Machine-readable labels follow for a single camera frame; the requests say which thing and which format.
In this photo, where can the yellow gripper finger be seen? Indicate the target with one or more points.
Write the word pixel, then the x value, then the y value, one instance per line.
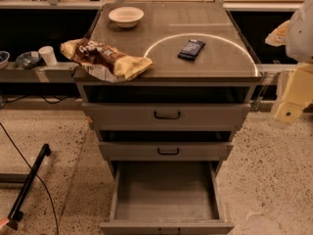
pixel 278 36
pixel 297 96

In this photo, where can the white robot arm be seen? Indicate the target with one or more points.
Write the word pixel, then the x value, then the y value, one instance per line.
pixel 296 35

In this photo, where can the grey drawer cabinet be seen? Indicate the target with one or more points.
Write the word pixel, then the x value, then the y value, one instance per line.
pixel 222 73

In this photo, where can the grey open bottom drawer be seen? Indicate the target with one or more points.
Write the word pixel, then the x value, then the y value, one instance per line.
pixel 166 198

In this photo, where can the grey middle drawer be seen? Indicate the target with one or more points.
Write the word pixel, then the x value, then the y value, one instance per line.
pixel 166 151

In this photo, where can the grey top drawer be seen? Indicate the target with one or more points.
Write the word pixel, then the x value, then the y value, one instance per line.
pixel 166 117

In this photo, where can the white ceramic bowl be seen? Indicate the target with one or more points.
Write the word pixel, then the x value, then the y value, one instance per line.
pixel 126 17

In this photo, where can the brown yellow chip bag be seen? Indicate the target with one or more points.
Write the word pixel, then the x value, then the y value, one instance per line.
pixel 103 61

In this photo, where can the white paper cup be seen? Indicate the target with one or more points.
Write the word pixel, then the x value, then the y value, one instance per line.
pixel 48 55

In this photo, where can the small dark blue bowl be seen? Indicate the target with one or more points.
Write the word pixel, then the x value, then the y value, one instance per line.
pixel 29 60

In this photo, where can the blue bowl at edge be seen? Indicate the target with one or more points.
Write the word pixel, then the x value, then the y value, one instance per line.
pixel 4 59

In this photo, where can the black metal stand leg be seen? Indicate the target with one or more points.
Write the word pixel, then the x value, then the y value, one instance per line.
pixel 15 215

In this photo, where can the grey side shelf rail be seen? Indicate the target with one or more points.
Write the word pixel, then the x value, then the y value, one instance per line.
pixel 61 73

